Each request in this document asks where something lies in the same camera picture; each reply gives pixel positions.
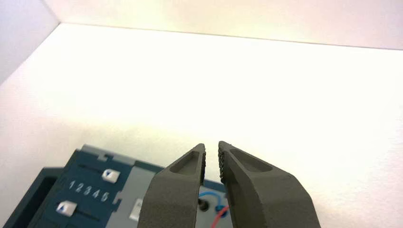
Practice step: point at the white printed label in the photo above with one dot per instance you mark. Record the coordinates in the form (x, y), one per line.
(136, 210)

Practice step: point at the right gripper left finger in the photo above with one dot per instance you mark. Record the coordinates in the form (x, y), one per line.
(173, 201)

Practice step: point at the dark teal grey task box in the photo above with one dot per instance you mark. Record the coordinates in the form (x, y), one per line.
(88, 179)

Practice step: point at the white slider knob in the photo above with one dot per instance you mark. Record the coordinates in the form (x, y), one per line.
(110, 176)
(66, 208)

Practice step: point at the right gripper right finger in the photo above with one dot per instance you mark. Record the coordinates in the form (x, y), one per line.
(264, 201)

